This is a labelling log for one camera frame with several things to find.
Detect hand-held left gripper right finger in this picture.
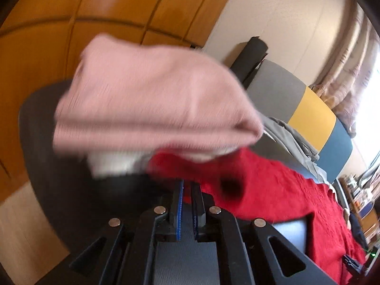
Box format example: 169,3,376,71
191,182,339,285

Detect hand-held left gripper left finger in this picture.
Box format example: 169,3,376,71
69,180,185,285

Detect red knit sweater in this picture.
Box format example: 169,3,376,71
147,147,367,284

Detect grey crumpled clothes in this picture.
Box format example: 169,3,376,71
261,116,330,185

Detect white folded cloth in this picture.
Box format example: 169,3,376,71
86,147,232,180

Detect pink folded garment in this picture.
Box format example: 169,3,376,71
53,33,265,162

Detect grey yellow blue panel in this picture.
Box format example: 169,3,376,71
245,59,354,183

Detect dark hanging garment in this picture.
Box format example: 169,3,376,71
349,212,370,247

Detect cluttered wooden shelf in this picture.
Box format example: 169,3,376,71
338,166,380,244

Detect black rolled mat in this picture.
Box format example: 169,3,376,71
230,36,269,90

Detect bright window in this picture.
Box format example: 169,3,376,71
353,68,380,167

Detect beige curtain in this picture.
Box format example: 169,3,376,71
309,0,380,138

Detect wooden wardrobe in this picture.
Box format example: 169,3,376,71
0,0,251,202

